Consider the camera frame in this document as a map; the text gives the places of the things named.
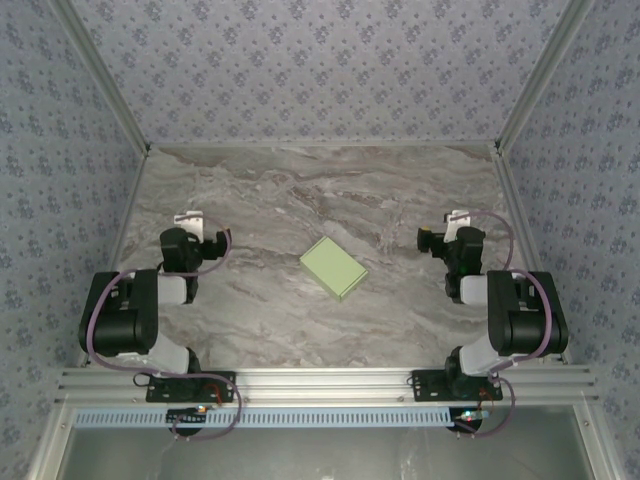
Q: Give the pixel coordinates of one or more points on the grey metal sheet panel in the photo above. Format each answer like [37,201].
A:
[325,455]

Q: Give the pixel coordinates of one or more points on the small left circuit board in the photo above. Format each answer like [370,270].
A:
[187,416]

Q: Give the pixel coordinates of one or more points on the light green paper box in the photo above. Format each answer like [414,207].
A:
[332,267]

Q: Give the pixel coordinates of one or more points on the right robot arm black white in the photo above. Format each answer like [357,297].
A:
[525,320]

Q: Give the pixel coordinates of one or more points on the small right circuit board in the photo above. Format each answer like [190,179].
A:
[470,417]

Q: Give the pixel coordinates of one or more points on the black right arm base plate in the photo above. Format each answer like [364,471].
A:
[425,387]

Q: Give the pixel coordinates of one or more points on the aluminium mounting rail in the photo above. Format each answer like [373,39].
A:
[320,382]

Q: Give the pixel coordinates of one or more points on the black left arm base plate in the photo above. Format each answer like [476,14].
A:
[220,390]

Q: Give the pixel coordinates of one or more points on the aluminium frame post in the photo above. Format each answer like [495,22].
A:
[105,85]
[542,75]

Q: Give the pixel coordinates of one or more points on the small circuit board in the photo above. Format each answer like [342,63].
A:
[470,417]
[187,416]

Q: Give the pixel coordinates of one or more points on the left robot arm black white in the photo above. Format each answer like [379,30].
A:
[125,320]

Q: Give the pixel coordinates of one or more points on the aluminium table side rail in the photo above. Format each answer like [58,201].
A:
[520,225]
[132,210]

